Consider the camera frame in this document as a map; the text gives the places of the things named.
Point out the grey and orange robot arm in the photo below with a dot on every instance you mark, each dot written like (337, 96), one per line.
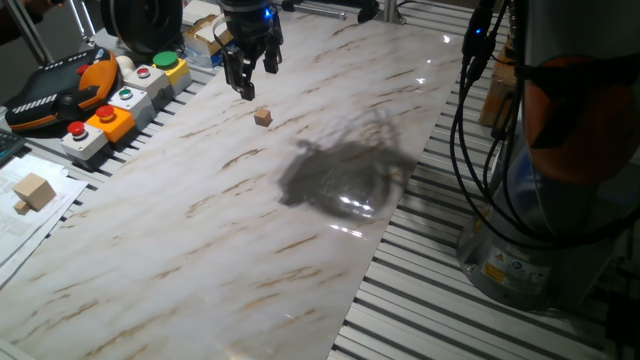
(575, 150)

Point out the large wooden cube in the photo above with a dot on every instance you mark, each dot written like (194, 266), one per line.
(35, 191)

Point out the metal rod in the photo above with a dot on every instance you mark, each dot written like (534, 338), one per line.
(315, 10)

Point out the grey box red mushroom button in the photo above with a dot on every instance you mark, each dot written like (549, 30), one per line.
(85, 142)

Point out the cardboard box with white lid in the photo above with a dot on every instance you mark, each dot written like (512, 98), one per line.
(207, 35)

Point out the printed white paper sheets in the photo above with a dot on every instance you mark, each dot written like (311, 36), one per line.
(20, 240)

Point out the aluminium frame strut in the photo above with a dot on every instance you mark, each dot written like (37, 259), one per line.
(30, 32)

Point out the tiny wooden block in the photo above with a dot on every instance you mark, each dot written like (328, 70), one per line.
(21, 207)

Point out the grey box red flat button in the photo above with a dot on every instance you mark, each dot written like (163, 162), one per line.
(150, 82)

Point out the blue flat box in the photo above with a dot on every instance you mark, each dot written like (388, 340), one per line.
(212, 59)

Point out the orange box red mushroom button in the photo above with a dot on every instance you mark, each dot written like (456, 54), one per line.
(114, 124)

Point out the black keyboard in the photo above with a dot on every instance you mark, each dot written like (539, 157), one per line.
(7, 145)

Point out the black and orange teach pendant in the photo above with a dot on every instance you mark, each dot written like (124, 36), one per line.
(55, 95)

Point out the brown wooden box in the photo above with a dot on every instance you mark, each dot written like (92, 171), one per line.
(496, 95)

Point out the black clamp device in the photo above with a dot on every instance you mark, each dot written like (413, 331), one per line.
(369, 10)

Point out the marble pattern sheet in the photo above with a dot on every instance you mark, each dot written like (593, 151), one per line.
(210, 230)

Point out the metal post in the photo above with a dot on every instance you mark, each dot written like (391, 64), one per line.
(392, 12)

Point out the small wooden cube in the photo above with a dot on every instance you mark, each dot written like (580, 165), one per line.
(263, 118)

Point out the grey box green flat button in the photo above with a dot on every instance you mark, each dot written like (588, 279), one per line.
(132, 102)

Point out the person's hand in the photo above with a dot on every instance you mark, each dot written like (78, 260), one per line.
(42, 5)

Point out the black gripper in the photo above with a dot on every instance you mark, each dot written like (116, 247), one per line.
(250, 22)

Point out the black round disc device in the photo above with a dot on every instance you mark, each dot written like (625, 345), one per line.
(142, 22)

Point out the dark red sleeve forearm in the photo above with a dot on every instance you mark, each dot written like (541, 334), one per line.
(12, 22)

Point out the yellow box green mushroom button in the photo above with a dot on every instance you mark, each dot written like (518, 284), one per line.
(175, 70)

